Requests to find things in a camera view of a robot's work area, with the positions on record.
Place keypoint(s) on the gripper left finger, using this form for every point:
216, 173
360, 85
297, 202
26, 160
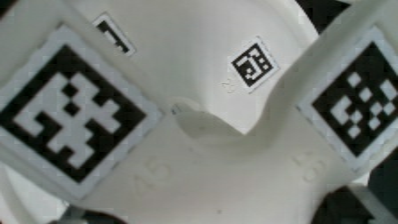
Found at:
79, 216

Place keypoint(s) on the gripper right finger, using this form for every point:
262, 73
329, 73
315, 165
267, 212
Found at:
358, 205

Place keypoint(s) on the white cylindrical table leg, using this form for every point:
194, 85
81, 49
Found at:
200, 123

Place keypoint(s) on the white cross-shaped table base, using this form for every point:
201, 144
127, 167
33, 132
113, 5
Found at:
342, 90

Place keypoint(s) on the white round table top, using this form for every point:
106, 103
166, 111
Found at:
104, 60

